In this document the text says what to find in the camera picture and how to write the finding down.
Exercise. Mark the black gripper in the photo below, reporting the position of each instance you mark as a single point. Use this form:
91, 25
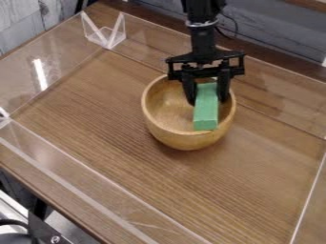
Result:
204, 61

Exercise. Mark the green rectangular block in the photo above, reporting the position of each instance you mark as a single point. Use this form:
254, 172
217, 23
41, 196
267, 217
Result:
205, 111

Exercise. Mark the brown wooden bowl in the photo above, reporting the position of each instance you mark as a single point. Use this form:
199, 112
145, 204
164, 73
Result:
168, 115

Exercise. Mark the clear acrylic barrier tray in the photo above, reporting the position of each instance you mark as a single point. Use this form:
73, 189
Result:
97, 138

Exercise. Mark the black metal bracket with bolt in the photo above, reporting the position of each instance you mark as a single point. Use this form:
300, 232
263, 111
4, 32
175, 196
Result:
42, 233

